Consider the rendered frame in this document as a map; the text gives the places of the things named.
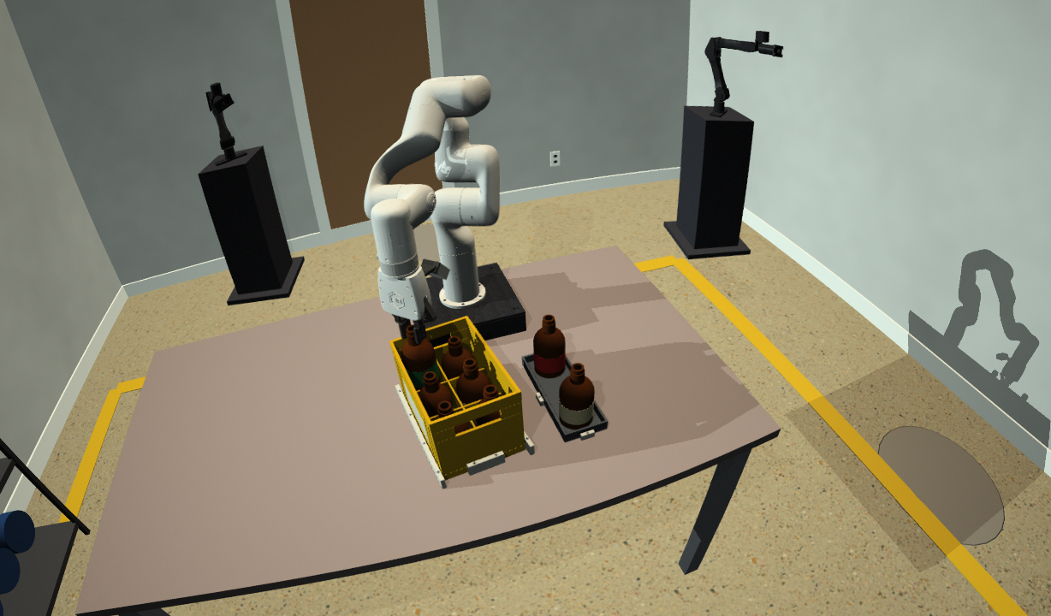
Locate brown bottle with red label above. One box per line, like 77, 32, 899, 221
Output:
533, 315, 566, 378

